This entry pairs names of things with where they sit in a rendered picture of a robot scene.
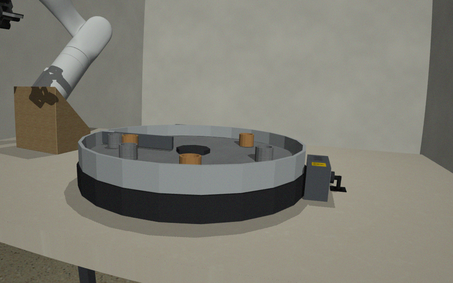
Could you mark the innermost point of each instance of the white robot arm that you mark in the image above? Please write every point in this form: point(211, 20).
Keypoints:
point(89, 39)

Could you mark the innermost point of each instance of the grey metal sleeve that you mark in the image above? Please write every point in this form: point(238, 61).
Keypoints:
point(128, 151)
point(263, 153)
point(114, 139)

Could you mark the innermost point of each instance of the bronze bushing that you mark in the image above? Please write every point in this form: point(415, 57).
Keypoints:
point(130, 138)
point(190, 158)
point(246, 139)

